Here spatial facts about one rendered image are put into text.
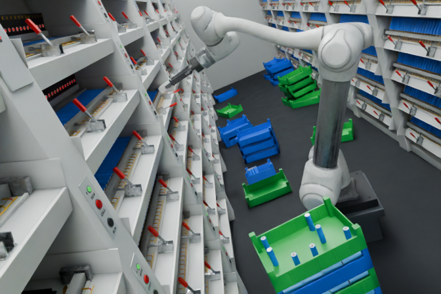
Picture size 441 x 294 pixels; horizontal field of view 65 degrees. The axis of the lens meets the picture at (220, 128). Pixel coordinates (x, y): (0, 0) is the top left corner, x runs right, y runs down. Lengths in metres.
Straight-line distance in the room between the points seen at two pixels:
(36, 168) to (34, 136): 0.05
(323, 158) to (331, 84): 0.31
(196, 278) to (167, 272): 0.25
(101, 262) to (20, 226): 0.19
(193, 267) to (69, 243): 0.61
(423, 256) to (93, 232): 1.44
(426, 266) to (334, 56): 0.98
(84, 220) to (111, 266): 0.10
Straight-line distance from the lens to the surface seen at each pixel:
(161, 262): 0.97
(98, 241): 0.66
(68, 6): 1.28
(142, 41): 1.94
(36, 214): 0.56
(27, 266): 0.51
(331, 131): 1.38
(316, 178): 1.47
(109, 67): 1.27
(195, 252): 1.27
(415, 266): 1.76
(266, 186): 2.50
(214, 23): 1.48
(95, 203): 0.67
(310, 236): 1.24
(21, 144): 0.61
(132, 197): 0.91
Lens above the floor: 1.28
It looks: 19 degrees down
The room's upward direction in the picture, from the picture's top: 24 degrees counter-clockwise
